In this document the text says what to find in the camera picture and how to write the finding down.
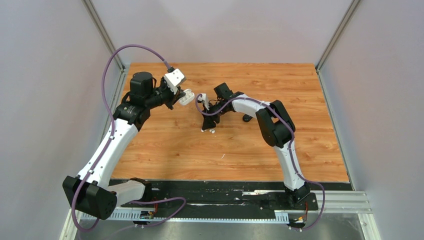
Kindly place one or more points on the white charging case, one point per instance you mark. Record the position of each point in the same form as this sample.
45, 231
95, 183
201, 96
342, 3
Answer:
187, 98

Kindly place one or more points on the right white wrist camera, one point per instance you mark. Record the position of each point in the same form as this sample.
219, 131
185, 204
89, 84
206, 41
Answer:
203, 99

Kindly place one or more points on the aluminium frame rail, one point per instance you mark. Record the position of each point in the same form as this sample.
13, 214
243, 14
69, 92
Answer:
343, 214

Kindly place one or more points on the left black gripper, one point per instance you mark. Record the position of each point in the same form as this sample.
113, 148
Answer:
173, 98

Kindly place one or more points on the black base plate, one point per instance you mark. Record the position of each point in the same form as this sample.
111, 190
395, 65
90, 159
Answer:
224, 199

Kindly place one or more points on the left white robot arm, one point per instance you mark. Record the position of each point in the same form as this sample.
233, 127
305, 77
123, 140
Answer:
89, 191

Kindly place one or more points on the black charging case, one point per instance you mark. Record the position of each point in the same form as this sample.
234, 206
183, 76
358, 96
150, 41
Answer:
247, 118

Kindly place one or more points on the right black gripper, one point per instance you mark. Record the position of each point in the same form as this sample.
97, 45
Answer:
210, 119

